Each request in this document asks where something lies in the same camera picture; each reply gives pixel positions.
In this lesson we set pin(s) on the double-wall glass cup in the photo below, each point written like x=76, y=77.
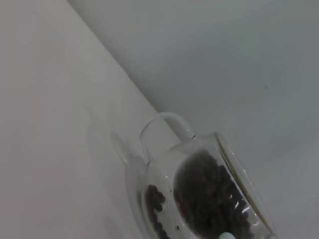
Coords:
x=159, y=174

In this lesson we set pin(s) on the coffee beans pile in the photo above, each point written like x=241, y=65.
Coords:
x=209, y=194

